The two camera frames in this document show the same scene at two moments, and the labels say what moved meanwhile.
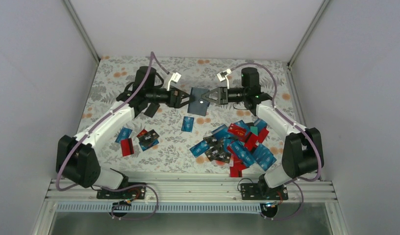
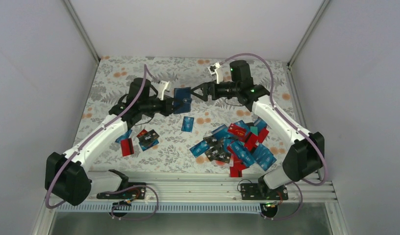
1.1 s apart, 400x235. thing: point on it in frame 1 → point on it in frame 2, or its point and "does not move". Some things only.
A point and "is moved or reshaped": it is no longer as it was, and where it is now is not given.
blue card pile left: (200, 148) does not move
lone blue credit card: (187, 124) does not move
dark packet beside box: (145, 146) does not move
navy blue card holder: (197, 105) is moved or reshaped
